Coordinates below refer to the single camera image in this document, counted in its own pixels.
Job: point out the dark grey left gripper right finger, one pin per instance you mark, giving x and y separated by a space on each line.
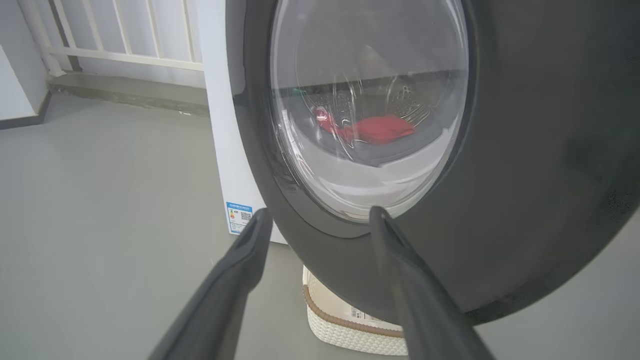
425 310

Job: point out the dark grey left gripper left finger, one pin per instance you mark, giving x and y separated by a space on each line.
225 305

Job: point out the dark grey washing machine door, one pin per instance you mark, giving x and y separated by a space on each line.
525 175

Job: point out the red garment with white trim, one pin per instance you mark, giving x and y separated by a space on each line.
380 129

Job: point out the paper label in basket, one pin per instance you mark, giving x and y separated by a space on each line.
362 315

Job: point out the cream perforated laundry basket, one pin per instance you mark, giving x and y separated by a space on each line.
345 337

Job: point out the white front-loading washing machine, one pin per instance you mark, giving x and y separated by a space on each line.
225 150

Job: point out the blue energy label sticker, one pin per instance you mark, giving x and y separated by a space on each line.
239 218

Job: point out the stainless steel washer drum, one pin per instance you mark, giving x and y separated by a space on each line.
410 102

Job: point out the white metal railing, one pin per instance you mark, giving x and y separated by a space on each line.
125 56

